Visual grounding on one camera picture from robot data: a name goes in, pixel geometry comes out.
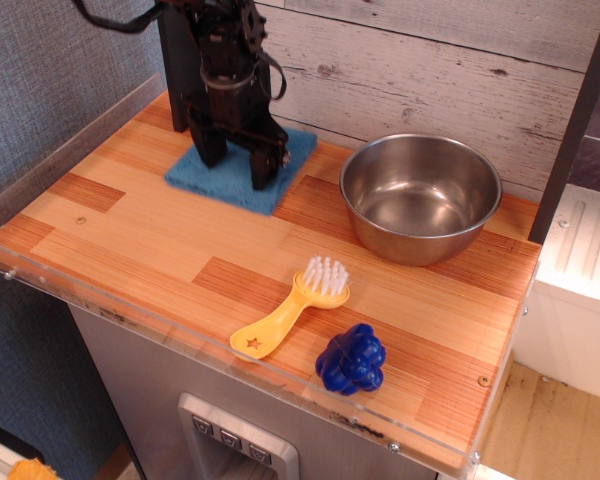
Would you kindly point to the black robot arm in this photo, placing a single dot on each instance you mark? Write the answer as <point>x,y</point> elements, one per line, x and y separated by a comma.
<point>228,36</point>

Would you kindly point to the blue plastic grape toy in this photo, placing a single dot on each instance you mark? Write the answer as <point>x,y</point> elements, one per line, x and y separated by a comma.
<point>352,361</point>

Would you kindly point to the silver dispenser panel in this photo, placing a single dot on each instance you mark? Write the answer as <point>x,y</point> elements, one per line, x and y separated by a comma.
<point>223,445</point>

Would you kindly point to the grey toy kitchen cabinet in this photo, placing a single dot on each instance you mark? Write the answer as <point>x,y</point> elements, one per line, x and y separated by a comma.
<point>144,378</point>

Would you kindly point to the dark right shelf post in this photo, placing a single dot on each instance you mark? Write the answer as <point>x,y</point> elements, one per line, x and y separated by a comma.
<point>583,109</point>

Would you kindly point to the white toy sink unit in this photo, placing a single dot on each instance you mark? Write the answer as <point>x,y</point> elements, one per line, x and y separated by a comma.
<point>558,333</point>

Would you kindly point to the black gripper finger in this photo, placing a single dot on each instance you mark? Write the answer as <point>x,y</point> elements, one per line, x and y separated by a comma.
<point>210,141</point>
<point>264,165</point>

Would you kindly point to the yellow scrub brush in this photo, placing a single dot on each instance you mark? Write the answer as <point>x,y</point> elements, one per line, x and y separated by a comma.
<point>322,284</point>

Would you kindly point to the clear acrylic edge guard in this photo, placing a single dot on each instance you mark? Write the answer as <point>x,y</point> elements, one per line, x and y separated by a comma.
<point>447,461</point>

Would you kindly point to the silver metal pot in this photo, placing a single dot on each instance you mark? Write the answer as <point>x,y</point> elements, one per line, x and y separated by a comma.
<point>419,200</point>

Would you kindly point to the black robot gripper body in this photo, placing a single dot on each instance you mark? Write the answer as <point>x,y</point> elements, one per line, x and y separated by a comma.
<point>241,112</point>

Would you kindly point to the orange object bottom left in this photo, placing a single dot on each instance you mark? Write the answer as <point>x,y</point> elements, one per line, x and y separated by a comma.
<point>31,469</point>

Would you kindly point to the blue rag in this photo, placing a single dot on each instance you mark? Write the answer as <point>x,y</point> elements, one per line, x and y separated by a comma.
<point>230,180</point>

